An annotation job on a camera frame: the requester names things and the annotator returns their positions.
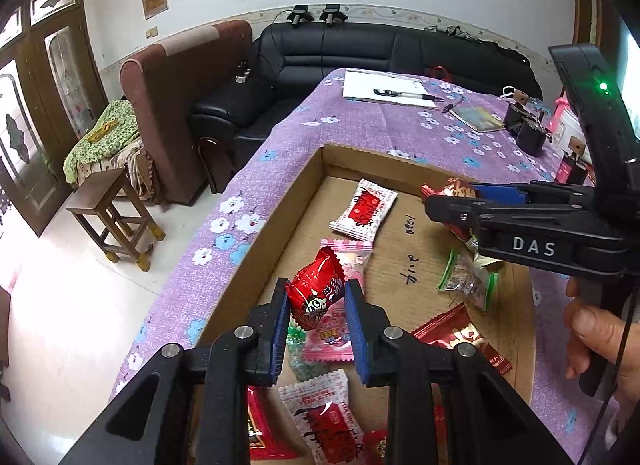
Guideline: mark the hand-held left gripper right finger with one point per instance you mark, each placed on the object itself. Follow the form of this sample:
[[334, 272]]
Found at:
[[357, 340]]

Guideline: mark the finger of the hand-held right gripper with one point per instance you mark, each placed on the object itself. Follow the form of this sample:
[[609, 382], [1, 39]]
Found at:
[[500, 191], [500, 225]]

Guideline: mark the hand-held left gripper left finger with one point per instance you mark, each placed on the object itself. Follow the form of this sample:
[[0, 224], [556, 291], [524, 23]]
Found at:
[[277, 340]]

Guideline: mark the pink snack packet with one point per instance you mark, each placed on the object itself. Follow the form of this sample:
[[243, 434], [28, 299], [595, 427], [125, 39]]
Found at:
[[327, 340]]

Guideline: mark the clear green-end candy packet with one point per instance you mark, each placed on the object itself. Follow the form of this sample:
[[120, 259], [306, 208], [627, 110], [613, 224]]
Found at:
[[307, 370], [467, 280]]

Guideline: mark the dark red gold-print packet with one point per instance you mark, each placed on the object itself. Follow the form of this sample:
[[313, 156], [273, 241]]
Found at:
[[452, 190], [450, 330]]

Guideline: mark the red puffy candy packet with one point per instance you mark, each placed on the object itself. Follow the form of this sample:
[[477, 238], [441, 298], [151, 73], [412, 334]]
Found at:
[[315, 290]]

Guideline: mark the white red-label snack packet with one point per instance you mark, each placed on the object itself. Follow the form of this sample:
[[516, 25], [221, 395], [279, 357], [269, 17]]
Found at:
[[362, 210], [320, 420]]

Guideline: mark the red snack bar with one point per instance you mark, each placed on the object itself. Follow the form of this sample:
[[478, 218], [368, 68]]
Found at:
[[265, 435]]

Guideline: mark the brown cardboard box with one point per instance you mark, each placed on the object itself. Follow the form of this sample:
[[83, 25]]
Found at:
[[400, 245]]

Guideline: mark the small red snack packet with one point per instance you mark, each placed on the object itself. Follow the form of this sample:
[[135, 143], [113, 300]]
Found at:
[[375, 447]]

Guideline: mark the person's right hand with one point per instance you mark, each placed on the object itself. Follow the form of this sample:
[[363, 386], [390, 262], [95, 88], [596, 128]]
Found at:
[[595, 330]]

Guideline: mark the pink thermos bottle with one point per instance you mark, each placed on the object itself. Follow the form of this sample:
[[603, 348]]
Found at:
[[556, 117]]

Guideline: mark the thin notebook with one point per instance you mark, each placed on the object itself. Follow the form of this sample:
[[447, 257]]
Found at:
[[477, 118]]

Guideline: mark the black pen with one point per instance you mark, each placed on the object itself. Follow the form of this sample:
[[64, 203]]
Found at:
[[400, 93]]

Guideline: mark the white paper sheets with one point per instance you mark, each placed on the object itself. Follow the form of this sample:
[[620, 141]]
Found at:
[[365, 82]]

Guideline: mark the purple floral tablecloth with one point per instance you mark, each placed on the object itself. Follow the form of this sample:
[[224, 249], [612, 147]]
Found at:
[[280, 155]]

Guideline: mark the black leather sofa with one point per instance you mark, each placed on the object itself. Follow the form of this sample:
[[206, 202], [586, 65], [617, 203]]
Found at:
[[325, 55]]

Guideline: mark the wooden stool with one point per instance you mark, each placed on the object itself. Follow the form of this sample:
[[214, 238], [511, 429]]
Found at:
[[95, 190]]

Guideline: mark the spare black gripper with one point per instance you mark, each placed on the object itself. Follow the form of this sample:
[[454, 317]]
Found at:
[[331, 14], [299, 15]]

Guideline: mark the brown armchair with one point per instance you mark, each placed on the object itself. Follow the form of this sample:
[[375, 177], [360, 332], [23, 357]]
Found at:
[[180, 110]]

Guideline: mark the green floral cloth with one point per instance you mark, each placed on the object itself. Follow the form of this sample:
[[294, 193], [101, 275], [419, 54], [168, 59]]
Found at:
[[110, 135]]

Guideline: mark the white charger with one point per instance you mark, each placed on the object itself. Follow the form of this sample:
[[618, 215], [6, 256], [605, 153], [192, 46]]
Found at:
[[242, 74]]

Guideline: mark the wooden glass door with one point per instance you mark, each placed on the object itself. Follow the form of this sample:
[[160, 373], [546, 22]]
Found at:
[[30, 145]]

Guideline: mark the black cylinder with metal bracket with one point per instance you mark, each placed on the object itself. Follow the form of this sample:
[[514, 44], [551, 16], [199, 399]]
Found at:
[[532, 140]]

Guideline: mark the wall socket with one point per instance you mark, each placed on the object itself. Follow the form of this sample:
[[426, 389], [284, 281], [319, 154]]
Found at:
[[151, 32]]

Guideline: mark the wall plaque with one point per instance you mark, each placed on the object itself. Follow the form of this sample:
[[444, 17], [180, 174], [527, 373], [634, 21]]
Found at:
[[154, 1]]

